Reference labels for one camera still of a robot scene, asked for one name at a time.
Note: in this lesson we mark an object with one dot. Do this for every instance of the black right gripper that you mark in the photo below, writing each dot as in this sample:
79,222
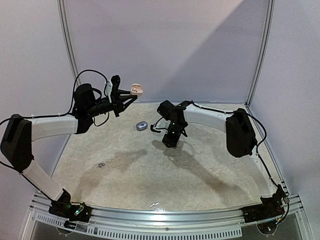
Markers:
172,139

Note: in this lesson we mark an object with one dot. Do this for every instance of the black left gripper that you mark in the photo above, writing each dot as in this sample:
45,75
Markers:
117,101

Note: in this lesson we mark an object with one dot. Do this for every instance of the pink white earbud charging case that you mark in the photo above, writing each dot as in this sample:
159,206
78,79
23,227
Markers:
136,89

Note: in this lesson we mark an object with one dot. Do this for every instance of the blue-grey earbud charging case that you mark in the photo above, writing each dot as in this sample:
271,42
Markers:
140,126

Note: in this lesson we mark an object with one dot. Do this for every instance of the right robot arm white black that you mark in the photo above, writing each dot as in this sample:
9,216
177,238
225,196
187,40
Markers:
241,143

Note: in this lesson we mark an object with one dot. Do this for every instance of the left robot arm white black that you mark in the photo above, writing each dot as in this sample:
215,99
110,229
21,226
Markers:
21,133

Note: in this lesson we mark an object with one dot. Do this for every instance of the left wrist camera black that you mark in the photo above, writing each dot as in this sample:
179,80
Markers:
111,88

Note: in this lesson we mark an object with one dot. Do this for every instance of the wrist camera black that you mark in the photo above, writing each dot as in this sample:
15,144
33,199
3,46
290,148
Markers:
165,110
111,88

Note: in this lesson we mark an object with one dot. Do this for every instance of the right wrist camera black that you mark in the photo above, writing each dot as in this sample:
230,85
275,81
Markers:
165,110

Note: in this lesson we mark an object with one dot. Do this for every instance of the aluminium front rail base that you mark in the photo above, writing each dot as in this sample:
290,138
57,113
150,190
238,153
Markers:
124,224

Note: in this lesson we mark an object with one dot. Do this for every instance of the aluminium corner post right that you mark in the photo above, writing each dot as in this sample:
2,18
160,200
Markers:
262,51

